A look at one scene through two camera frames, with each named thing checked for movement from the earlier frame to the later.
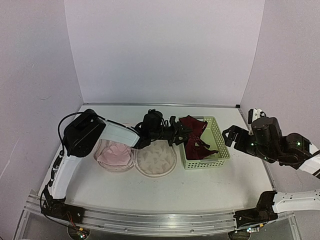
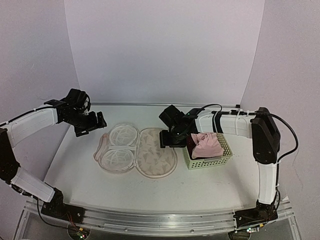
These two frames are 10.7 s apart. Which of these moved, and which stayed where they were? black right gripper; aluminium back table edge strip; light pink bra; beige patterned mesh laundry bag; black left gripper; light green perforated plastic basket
Moved: black right gripper; black left gripper; light pink bra
Stayed: beige patterned mesh laundry bag; light green perforated plastic basket; aluminium back table edge strip
